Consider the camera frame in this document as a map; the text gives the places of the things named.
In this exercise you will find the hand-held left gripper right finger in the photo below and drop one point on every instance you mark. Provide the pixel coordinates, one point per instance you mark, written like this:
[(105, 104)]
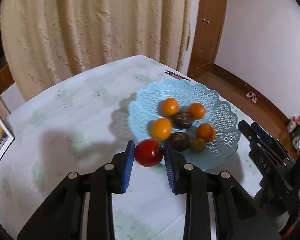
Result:
[(170, 171)]

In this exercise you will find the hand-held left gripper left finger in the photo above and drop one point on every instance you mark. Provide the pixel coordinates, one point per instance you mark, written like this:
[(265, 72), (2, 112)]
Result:
[(128, 166)]

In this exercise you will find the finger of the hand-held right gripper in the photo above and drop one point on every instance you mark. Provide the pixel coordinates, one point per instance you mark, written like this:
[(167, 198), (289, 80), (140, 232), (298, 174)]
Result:
[(258, 155), (263, 133)]

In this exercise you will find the red tomato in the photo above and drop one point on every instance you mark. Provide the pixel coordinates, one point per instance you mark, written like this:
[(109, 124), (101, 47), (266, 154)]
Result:
[(148, 153)]

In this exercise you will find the dark wrinkled passion fruit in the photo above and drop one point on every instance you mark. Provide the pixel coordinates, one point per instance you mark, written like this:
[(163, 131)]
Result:
[(182, 120), (180, 141)]

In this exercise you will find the brown-green longan fruit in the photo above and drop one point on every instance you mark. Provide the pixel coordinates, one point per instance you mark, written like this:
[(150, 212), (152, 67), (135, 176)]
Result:
[(198, 145)]

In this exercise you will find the large oval orange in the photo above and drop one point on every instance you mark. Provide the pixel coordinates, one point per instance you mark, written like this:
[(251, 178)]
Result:
[(161, 129)]

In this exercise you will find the light blue lattice basket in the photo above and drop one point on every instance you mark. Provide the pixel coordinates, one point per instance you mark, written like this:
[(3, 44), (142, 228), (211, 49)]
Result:
[(215, 120)]

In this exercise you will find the round orange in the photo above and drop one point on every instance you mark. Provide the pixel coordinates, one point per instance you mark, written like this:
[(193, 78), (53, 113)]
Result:
[(206, 133)]

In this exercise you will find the oval mandarin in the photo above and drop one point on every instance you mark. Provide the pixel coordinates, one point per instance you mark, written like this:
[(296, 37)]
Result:
[(170, 106)]

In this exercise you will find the small round mandarin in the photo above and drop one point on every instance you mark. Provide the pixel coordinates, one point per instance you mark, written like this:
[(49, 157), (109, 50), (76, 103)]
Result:
[(197, 110)]

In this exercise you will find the pink slippers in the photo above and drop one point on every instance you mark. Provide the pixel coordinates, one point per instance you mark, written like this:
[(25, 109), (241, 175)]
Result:
[(251, 97)]

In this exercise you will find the wooden baseboard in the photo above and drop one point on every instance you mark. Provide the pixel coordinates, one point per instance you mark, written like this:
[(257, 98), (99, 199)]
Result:
[(252, 90)]

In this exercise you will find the dark flat item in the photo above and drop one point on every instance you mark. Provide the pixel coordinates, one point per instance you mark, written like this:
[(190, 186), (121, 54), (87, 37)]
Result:
[(177, 75)]

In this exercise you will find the brown wooden door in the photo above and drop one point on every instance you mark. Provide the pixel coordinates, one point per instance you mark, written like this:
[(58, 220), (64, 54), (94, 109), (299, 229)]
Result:
[(207, 42)]

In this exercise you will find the beige textured curtain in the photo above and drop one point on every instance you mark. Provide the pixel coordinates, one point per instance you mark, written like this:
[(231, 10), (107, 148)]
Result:
[(90, 30)]

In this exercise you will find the wooden window frame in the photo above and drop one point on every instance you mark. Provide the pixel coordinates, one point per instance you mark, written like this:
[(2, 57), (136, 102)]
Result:
[(1, 75)]

